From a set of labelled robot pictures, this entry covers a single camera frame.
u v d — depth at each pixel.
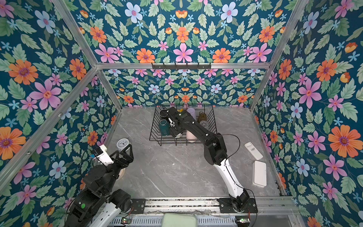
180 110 0.71
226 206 0.73
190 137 0.93
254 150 0.93
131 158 0.61
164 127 0.94
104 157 0.57
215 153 0.59
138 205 0.74
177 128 0.81
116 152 0.68
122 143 0.95
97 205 0.48
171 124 0.73
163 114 0.99
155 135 0.95
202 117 1.04
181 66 0.93
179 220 0.68
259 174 0.80
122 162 0.59
